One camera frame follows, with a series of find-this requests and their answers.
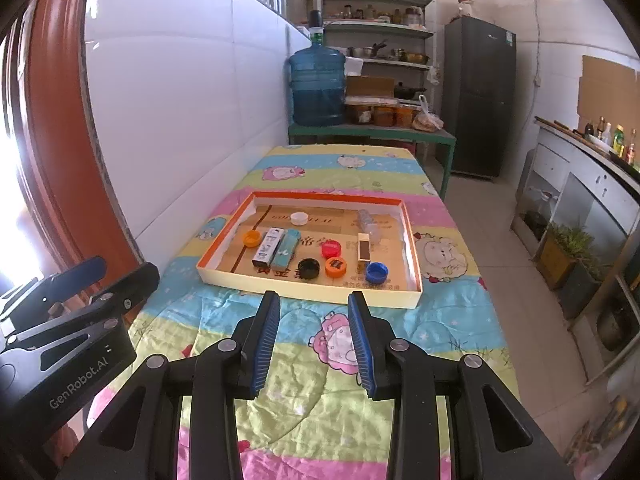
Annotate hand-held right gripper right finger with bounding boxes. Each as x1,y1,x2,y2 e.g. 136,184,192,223
347,291,573,480

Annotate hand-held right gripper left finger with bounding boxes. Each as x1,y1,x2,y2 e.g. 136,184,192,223
55,290,282,480

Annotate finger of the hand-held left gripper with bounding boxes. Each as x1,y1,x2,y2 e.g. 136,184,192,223
0,256,109,321
5,262,162,356

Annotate teal patterned box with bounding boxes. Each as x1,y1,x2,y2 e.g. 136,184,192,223
271,229,302,269

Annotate white cartoon print box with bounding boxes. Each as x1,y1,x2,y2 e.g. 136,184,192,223
251,227,284,266

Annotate clear floral plastic case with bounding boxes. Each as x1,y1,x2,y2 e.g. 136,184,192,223
357,209,387,244

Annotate shallow orange-rimmed cardboard tray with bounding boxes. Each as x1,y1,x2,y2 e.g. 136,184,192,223
196,191,425,309

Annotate printed cartoon blanket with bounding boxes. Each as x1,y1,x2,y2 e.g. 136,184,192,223
85,144,523,480

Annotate orange wooden door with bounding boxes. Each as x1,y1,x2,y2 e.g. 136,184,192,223
0,0,146,281

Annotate green side table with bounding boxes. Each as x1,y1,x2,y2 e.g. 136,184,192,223
287,122,457,201

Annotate brown planter with grass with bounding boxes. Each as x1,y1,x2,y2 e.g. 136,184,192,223
537,225,583,291

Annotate large glass jug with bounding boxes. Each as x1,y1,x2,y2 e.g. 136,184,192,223
522,187,558,231

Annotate dark planter with grass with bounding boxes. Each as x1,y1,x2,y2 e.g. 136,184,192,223
559,247,616,318

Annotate plastic bag of food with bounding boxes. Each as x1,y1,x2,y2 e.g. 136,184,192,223
412,94,445,132

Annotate metal cooking pot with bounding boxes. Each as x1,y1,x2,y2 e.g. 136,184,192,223
595,305,636,353

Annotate brown cardboard box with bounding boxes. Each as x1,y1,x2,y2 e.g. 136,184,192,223
346,76,396,98

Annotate blue water jug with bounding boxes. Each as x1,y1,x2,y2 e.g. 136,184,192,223
286,10,347,127

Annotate grey kitchen counter cabinet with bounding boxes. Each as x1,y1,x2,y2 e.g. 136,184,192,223
510,117,640,376

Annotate dark grey refrigerator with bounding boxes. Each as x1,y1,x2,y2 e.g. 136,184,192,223
442,15,517,178

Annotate white shelf rack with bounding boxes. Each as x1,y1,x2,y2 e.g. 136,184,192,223
319,0,436,126

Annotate cardboard sheets on wall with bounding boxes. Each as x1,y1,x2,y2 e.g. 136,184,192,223
577,55,640,131

